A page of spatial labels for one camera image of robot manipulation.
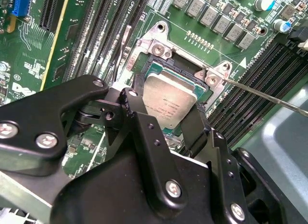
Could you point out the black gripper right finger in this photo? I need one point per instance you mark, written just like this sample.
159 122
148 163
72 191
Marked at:
216 149

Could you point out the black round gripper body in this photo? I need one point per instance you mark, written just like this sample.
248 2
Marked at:
108 197

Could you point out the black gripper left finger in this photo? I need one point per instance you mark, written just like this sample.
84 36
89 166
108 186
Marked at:
36 113

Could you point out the silver square CPU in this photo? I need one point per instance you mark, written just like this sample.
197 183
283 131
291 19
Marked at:
168 98

